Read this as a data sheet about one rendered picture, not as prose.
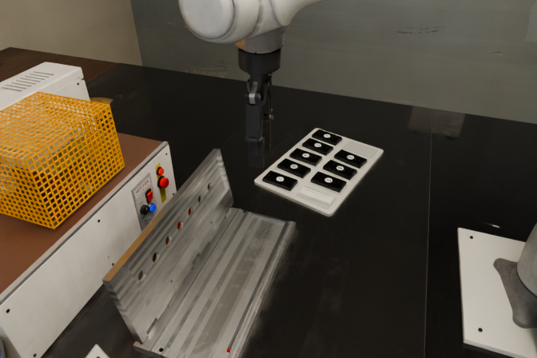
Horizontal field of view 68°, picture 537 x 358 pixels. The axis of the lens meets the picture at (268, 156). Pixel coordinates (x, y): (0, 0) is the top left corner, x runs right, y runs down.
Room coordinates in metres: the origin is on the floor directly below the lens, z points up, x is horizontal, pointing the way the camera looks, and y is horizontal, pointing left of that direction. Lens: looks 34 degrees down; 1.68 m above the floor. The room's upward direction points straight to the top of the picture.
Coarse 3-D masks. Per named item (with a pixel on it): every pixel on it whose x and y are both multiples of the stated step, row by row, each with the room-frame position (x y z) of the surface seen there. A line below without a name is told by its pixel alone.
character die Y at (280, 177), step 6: (270, 174) 1.00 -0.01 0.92; (276, 174) 1.01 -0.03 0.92; (282, 174) 1.00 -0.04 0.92; (264, 180) 0.98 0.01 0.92; (270, 180) 0.98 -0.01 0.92; (276, 180) 0.97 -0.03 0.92; (282, 180) 0.97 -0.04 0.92; (288, 180) 0.98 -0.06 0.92; (294, 180) 0.98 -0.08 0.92; (282, 186) 0.95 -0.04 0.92; (288, 186) 0.95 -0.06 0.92
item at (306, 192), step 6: (300, 192) 0.92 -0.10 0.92; (306, 192) 0.92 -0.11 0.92; (312, 192) 0.92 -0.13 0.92; (318, 192) 0.92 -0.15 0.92; (312, 198) 0.89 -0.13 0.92; (318, 198) 0.89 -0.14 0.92; (324, 198) 0.89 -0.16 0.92; (330, 198) 0.89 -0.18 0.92; (324, 204) 0.87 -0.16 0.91; (330, 204) 0.87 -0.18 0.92
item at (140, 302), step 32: (192, 192) 0.73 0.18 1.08; (224, 192) 0.83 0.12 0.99; (160, 224) 0.59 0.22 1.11; (192, 224) 0.69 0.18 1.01; (128, 256) 0.50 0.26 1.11; (160, 256) 0.57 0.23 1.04; (192, 256) 0.63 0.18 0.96; (128, 288) 0.47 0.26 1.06; (160, 288) 0.52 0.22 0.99; (128, 320) 0.44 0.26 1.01
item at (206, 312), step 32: (224, 224) 0.79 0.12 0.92; (256, 224) 0.79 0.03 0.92; (288, 224) 0.78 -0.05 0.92; (224, 256) 0.67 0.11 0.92; (256, 256) 0.67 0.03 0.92; (192, 288) 0.58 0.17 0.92; (224, 288) 0.58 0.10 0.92; (160, 320) 0.50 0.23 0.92; (192, 320) 0.50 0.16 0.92; (224, 320) 0.50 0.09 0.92; (256, 320) 0.51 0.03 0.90; (160, 352) 0.43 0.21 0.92; (192, 352) 0.43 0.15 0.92; (224, 352) 0.43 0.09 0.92
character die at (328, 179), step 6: (318, 174) 1.00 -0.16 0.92; (324, 174) 1.00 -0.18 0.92; (312, 180) 0.98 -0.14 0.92; (318, 180) 0.98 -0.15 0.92; (324, 180) 0.97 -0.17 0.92; (330, 180) 0.97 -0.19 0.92; (336, 180) 0.98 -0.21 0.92; (342, 180) 0.97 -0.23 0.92; (324, 186) 0.95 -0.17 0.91; (330, 186) 0.94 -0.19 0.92; (336, 186) 0.94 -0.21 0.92; (342, 186) 0.94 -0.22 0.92
